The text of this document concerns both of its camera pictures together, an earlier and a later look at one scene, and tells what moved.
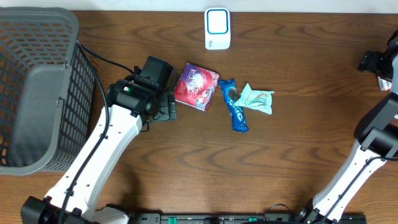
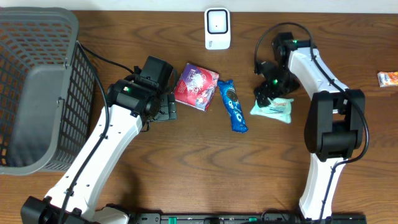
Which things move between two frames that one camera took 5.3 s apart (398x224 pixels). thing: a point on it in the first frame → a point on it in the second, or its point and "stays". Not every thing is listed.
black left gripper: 170,107 stays
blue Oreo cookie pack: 231,94 stays
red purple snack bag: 196,87 stays
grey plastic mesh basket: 47,83 stays
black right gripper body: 379,63 → 283,82
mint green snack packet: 260,101 → 280,109
